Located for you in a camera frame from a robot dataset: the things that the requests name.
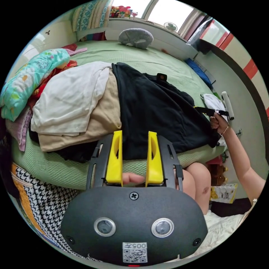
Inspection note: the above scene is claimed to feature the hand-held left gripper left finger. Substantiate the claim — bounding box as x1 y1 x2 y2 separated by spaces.
106 130 124 187

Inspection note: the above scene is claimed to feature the small green fan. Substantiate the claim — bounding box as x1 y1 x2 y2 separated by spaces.
163 22 178 33

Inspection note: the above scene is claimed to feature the grey plush cushion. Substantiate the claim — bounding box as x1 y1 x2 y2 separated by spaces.
118 28 154 50

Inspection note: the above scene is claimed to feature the white garment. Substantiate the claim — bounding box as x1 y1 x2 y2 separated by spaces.
201 93 229 123

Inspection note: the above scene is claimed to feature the white cupboard with red stripes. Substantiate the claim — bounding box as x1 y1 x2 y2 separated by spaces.
200 18 269 120

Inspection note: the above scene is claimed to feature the black short sleeve shirt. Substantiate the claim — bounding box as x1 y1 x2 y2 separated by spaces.
111 62 221 161

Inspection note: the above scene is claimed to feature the person's left hand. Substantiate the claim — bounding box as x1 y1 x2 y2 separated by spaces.
123 173 146 185

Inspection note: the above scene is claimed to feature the person's right hand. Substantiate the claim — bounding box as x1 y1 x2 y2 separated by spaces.
210 112 230 135

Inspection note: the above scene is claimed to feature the black white houndstooth cloth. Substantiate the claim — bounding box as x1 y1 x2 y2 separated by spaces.
10 164 93 259

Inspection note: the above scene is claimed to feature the person's body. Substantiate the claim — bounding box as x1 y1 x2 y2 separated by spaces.
168 162 260 263

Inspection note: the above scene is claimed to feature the yellow snack bag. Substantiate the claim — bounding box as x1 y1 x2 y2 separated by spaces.
210 183 238 204

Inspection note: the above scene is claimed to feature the bed with green mat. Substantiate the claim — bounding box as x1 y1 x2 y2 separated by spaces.
5 40 228 190

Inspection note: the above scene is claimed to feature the window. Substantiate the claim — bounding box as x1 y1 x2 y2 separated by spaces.
111 0 203 32

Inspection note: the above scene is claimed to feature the floral teal quilt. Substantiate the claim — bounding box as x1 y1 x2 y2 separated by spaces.
0 48 71 122

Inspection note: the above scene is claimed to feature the person's right forearm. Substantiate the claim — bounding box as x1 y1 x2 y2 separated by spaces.
221 126 267 202

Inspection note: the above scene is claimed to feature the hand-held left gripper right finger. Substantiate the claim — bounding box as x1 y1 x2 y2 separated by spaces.
145 131 163 187

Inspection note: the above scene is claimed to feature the pile of clothes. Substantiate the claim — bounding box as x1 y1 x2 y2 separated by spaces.
19 60 123 163

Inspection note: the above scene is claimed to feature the blue folded cloth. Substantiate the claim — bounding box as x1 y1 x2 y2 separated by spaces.
185 58 216 87

